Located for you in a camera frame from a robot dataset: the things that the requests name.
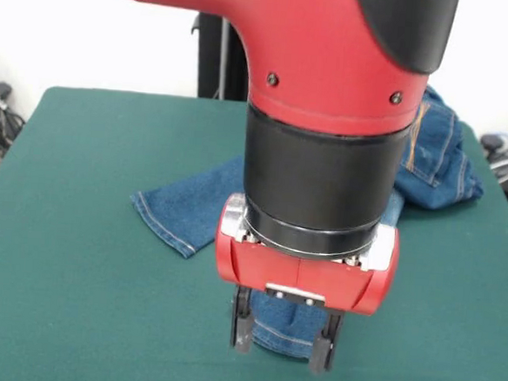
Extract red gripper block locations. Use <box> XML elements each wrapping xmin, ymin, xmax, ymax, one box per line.
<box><xmin>205</xmin><ymin>204</ymin><xmax>404</xmax><ymax>380</ymax></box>

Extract blue denim jeans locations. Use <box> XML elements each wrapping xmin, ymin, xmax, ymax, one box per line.
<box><xmin>119</xmin><ymin>64</ymin><xmax>492</xmax><ymax>375</ymax></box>

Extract dark green table cloth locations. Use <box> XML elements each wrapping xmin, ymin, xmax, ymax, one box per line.
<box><xmin>0</xmin><ymin>81</ymin><xmax>508</xmax><ymax>381</ymax></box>

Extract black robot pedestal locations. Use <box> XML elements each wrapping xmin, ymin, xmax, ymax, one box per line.
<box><xmin>184</xmin><ymin>10</ymin><xmax>255</xmax><ymax>104</ymax></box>

